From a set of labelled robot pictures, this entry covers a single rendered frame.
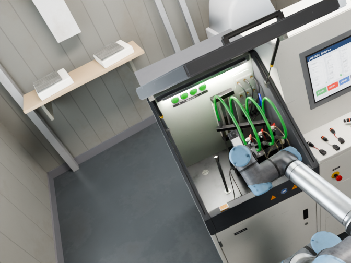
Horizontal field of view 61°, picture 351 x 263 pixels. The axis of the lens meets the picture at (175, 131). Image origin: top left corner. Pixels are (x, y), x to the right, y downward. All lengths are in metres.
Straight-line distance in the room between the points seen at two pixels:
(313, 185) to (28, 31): 2.97
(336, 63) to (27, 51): 2.79
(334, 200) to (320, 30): 1.04
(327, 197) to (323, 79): 0.97
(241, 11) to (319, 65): 1.56
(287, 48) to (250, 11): 1.63
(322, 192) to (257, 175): 0.21
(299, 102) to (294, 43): 0.34
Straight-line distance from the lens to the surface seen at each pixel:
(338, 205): 1.03
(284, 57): 1.72
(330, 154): 1.82
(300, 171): 1.10
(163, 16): 3.31
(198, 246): 2.71
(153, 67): 1.94
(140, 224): 3.04
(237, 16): 3.23
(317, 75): 1.85
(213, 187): 1.93
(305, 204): 2.02
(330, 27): 1.85
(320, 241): 1.35
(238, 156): 1.08
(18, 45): 3.45
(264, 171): 1.11
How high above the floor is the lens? 2.32
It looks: 38 degrees down
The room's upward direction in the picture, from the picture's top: 23 degrees counter-clockwise
